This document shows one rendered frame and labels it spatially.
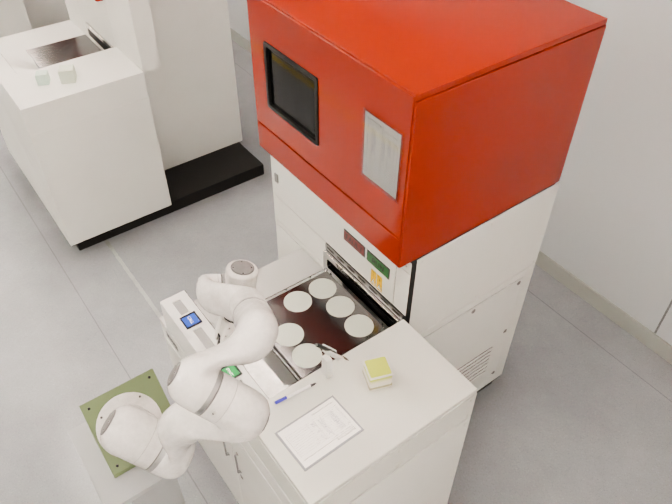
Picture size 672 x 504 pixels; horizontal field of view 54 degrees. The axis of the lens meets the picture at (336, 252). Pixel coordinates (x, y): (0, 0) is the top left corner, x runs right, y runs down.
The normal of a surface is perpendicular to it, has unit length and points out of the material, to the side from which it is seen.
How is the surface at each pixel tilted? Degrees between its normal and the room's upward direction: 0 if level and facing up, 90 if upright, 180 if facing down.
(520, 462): 0
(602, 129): 90
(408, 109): 90
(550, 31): 0
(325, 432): 0
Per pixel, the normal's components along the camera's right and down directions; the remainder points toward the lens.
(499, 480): 0.00, -0.72
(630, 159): -0.80, 0.40
